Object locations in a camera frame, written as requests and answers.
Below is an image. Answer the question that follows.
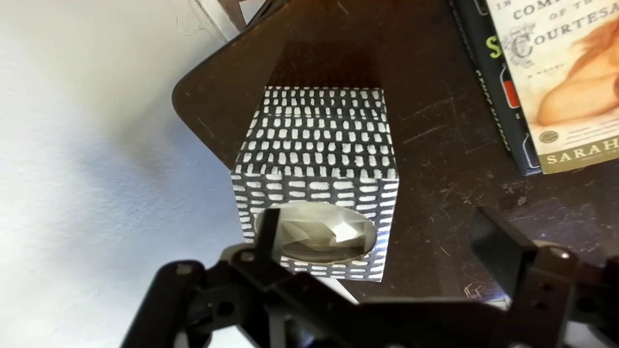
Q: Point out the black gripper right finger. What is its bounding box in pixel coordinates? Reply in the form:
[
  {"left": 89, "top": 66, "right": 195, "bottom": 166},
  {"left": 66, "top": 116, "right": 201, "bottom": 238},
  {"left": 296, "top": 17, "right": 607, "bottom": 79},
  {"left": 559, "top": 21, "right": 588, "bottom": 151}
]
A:
[{"left": 468, "top": 205, "right": 619, "bottom": 348}]

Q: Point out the dark wooden dresser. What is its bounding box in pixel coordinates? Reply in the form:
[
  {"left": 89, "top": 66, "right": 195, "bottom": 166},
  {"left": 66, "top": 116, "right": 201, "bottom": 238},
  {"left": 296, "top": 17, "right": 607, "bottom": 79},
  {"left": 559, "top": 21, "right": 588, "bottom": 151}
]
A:
[{"left": 170, "top": 0, "right": 619, "bottom": 306}]

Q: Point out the black white patterned tissue box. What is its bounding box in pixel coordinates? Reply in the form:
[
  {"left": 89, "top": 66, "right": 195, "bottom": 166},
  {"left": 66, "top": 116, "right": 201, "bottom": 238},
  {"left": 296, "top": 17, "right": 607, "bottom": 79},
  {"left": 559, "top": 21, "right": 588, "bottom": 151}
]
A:
[{"left": 230, "top": 83, "right": 402, "bottom": 284}]

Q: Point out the folded tissue in patterned box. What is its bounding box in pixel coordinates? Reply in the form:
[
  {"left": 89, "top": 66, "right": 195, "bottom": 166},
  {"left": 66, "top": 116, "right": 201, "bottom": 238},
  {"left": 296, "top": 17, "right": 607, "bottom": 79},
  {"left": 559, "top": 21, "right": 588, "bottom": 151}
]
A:
[{"left": 276, "top": 203, "right": 377, "bottom": 259}]

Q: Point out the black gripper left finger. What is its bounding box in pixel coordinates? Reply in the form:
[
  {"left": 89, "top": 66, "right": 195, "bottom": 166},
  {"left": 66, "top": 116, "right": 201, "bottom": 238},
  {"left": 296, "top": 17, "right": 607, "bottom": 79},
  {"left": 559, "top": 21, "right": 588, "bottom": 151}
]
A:
[{"left": 118, "top": 207, "right": 360, "bottom": 348}]

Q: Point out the dark blue book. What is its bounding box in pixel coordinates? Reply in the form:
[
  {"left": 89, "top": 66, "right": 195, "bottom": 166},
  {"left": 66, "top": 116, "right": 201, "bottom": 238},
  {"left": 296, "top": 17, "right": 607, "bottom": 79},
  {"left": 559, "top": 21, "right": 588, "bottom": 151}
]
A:
[{"left": 447, "top": 0, "right": 545, "bottom": 178}]

